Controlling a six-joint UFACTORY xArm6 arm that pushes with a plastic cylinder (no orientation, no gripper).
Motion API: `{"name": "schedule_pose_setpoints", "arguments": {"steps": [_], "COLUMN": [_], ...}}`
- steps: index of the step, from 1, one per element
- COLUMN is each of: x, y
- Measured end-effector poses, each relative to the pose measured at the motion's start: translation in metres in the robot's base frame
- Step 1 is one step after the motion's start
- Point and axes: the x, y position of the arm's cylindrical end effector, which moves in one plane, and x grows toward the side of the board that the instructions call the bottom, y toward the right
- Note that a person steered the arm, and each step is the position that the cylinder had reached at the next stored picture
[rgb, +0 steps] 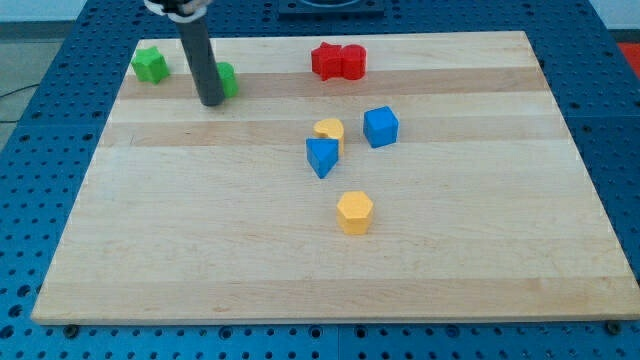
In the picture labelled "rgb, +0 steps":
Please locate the blue triangle block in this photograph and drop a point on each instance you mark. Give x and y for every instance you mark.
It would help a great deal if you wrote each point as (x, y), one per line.
(322, 155)

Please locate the red star block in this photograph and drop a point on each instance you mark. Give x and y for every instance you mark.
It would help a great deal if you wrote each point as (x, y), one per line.
(326, 61)

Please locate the green star block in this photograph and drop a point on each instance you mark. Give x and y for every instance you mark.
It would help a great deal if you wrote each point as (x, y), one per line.
(149, 65)

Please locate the yellow hexagon block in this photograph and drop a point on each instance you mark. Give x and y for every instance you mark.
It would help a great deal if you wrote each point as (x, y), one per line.
(354, 212)

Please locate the yellow heart block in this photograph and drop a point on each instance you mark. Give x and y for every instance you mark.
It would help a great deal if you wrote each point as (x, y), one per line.
(331, 128)

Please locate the blue cube block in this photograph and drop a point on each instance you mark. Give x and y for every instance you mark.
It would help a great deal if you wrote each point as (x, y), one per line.
(380, 127)

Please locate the light wooden board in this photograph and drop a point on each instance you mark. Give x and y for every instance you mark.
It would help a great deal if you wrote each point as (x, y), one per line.
(483, 208)

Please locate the red cylinder block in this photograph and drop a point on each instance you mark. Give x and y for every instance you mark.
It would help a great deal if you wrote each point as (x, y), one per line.
(353, 61)

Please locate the green cylinder block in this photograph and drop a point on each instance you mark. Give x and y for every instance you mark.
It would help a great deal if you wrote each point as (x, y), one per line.
(227, 75)

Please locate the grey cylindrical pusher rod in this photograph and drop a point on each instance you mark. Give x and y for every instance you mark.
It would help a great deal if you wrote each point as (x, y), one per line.
(198, 51)

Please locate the white ring rod mount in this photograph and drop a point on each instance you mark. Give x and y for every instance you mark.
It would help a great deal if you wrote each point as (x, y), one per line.
(179, 11)

